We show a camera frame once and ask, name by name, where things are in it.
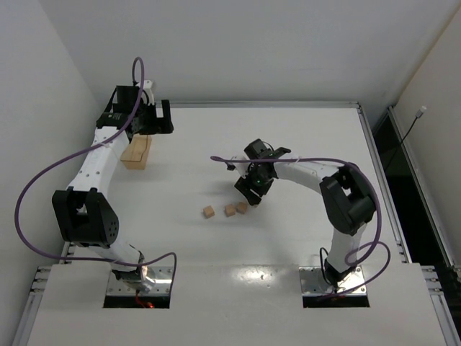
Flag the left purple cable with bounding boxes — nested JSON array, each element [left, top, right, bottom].
[[14, 56, 178, 270]]

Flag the black wall cable with plug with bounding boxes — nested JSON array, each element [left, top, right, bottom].
[[385, 105, 427, 174]]

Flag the metal base plate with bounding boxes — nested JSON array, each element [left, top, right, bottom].
[[299, 266, 367, 298], [106, 266, 174, 297]]

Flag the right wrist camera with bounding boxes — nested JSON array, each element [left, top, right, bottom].
[[226, 156, 250, 177]]

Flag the purple cable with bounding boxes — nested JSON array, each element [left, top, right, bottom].
[[14, 56, 178, 270], [210, 155, 391, 301]]

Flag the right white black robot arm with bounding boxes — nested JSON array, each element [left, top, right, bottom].
[[226, 138, 376, 288]]

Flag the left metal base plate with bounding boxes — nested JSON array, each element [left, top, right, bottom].
[[106, 266, 174, 297]]

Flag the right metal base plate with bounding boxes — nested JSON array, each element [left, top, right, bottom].
[[299, 266, 367, 298]]

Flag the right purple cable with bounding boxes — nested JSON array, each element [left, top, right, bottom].
[[210, 155, 391, 301]]

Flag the wooden block tray box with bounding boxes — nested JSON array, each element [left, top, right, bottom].
[[120, 134, 152, 170]]

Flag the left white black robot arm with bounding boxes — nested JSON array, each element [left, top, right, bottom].
[[52, 80, 174, 292]]

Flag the aluminium table frame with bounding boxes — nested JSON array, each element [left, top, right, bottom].
[[28, 102, 448, 345]]

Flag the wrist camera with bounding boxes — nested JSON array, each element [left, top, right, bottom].
[[226, 156, 250, 177], [138, 79, 156, 105]]

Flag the wood cube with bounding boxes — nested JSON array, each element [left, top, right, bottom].
[[236, 202, 248, 214], [202, 205, 215, 219], [224, 204, 236, 217]]

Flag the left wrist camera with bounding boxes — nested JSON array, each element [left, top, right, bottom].
[[138, 79, 156, 105]]

